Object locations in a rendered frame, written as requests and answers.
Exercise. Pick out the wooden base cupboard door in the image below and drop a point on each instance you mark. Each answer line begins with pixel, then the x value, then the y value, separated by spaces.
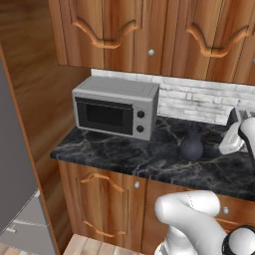
pixel 103 205
pixel 151 215

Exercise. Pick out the wooden wall cupboard door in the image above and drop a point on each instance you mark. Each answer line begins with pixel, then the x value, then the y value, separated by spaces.
pixel 109 30
pixel 212 36

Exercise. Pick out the grey toaster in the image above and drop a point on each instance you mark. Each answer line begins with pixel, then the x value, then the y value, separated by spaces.
pixel 236 114

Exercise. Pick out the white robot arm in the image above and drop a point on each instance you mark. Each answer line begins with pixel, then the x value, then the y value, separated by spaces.
pixel 194 219

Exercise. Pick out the tall wooden side panel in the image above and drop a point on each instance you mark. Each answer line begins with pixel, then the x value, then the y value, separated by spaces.
pixel 43 99

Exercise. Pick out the grey microwave oven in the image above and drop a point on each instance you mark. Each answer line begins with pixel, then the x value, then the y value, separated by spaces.
pixel 109 109

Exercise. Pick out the grey fridge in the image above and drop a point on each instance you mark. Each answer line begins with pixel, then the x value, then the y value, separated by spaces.
pixel 16 159

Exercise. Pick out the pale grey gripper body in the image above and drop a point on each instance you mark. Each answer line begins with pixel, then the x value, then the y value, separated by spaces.
pixel 230 141

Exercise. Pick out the silver round cupboard knob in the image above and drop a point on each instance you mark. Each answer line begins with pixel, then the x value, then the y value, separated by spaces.
pixel 225 209
pixel 136 184
pixel 151 52
pixel 254 61

